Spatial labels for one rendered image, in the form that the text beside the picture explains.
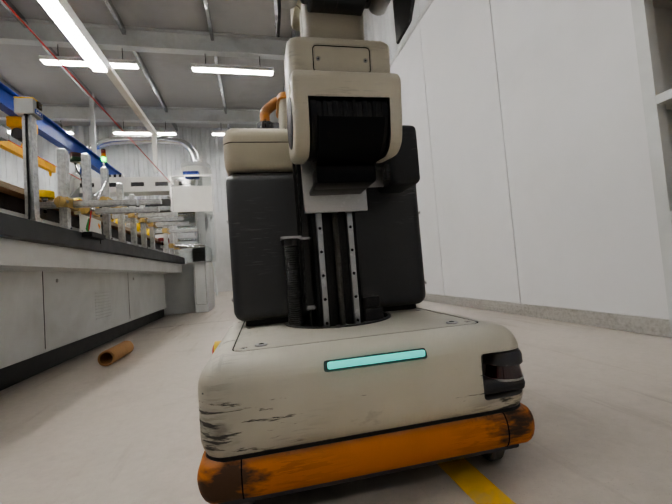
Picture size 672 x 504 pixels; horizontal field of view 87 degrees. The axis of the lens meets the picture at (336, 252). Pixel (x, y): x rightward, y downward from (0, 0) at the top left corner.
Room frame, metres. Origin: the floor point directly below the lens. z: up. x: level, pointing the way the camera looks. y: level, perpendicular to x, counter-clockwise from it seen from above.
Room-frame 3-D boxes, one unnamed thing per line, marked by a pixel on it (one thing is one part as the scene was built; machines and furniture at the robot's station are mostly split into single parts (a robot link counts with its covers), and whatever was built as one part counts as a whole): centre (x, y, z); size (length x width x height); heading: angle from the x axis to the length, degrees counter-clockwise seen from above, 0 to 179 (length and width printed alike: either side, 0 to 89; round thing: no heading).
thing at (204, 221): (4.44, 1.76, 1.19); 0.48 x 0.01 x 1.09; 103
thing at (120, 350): (2.02, 1.28, 0.04); 0.30 x 0.08 x 0.08; 13
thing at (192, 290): (4.64, 2.54, 0.95); 1.65 x 0.70 x 1.90; 103
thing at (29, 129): (1.45, 1.24, 0.93); 0.05 x 0.04 x 0.45; 13
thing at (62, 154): (1.70, 1.30, 0.87); 0.04 x 0.04 x 0.48; 13
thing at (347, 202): (0.81, -0.08, 0.68); 0.28 x 0.27 x 0.25; 102
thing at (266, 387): (0.96, 0.01, 0.16); 0.67 x 0.64 x 0.25; 12
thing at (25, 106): (1.45, 1.24, 1.18); 0.07 x 0.07 x 0.08; 13
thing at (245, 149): (1.05, 0.03, 0.59); 0.55 x 0.34 x 0.83; 102
